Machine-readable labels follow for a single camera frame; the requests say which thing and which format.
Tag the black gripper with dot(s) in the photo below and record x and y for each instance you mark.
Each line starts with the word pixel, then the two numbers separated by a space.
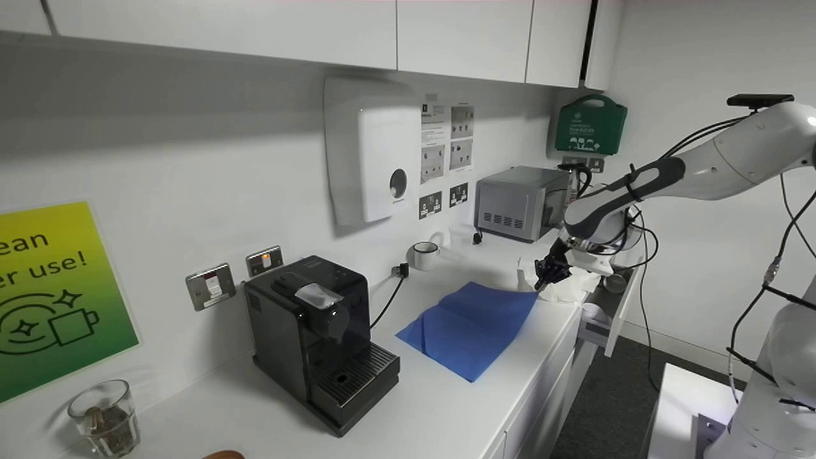
pixel 562 257

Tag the blue towel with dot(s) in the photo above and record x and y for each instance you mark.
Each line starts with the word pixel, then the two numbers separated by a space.
pixel 467 332

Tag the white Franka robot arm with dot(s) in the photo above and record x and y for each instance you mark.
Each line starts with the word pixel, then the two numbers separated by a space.
pixel 731 162

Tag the white paper towel dispenser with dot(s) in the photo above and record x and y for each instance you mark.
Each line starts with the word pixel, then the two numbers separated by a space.
pixel 365 153

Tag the silver microwave oven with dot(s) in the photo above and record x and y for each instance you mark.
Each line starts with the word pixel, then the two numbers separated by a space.
pixel 519 204

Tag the black power plug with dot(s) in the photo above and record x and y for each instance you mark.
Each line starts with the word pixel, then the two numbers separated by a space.
pixel 479 238

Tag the white base cabinet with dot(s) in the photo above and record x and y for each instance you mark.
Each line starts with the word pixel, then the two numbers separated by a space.
pixel 537 383

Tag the white mug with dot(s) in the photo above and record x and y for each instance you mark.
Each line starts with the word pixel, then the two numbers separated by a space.
pixel 425 254

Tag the green first aid kit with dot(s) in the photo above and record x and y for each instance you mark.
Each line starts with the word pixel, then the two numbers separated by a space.
pixel 591 125

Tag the laminated socket photo poster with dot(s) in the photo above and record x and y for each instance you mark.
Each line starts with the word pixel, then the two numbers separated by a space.
pixel 463 136

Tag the white instruction notice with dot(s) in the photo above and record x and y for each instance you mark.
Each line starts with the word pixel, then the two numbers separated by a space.
pixel 434 142

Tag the white robot mounting platform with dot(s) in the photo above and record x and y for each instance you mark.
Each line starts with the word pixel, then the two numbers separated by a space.
pixel 679 399

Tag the black coffee machine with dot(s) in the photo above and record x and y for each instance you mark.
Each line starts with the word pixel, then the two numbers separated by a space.
pixel 314 341

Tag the brown round object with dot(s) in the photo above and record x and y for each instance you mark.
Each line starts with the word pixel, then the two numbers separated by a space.
pixel 226 456

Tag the clear drinking glass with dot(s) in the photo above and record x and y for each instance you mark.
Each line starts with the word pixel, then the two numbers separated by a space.
pixel 105 420

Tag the green yellow cleaning sign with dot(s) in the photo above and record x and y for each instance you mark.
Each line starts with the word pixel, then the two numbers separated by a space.
pixel 53 297

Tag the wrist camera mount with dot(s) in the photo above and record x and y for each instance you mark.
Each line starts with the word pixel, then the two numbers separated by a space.
pixel 598 262

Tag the white angular frame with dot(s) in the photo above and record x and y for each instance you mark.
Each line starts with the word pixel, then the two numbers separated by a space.
pixel 607 315

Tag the silver double wall socket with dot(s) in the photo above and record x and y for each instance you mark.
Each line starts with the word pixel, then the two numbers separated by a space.
pixel 429 204
pixel 460 195

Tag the silver wall switch plate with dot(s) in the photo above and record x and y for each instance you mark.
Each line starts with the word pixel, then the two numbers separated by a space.
pixel 264 262
pixel 211 287

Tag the white upper wall cabinet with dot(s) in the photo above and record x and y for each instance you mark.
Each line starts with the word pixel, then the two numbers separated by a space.
pixel 257 28

